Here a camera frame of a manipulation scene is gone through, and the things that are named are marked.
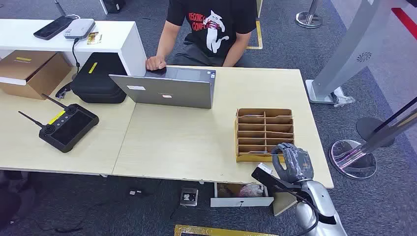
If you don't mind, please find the silver stanchion base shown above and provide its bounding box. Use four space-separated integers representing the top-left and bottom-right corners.
329 139 378 180

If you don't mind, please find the grey gate kiosk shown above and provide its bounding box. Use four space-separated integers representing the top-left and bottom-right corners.
304 0 409 106

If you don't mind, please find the silver floor socket box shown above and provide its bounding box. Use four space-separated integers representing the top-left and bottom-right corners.
179 187 199 207

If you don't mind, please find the black cable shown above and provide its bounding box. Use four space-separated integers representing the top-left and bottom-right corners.
71 37 81 74

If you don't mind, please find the black smartphone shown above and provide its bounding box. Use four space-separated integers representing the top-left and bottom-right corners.
33 15 76 41

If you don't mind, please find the small yellow card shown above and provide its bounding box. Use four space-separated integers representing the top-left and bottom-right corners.
87 31 103 45

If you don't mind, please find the white open drawer box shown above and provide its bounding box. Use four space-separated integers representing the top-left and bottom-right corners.
210 182 274 208

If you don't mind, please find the chrome stanchion post base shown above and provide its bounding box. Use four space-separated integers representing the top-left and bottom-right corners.
295 0 323 29

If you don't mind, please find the white power bank device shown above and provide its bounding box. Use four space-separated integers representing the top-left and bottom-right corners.
63 18 96 40

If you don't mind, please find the white shelf unit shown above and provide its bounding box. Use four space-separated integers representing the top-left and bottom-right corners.
0 18 148 78

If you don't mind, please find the black remote controller with antennas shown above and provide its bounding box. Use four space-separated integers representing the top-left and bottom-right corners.
18 93 100 153

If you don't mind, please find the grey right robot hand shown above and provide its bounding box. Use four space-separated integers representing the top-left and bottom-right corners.
271 142 315 184

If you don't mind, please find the person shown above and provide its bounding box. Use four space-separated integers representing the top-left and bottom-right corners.
146 0 258 71

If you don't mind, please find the black carrying case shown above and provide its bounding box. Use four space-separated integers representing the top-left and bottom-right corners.
70 52 128 104

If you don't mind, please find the person's hand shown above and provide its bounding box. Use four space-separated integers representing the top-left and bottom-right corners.
146 56 167 71

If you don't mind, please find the grey laptop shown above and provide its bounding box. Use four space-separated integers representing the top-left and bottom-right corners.
109 66 217 110

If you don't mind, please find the wooden slotted card organizer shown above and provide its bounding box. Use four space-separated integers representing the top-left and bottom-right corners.
234 108 295 163

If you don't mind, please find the brown cardboard box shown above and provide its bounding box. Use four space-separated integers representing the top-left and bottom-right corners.
0 50 72 100

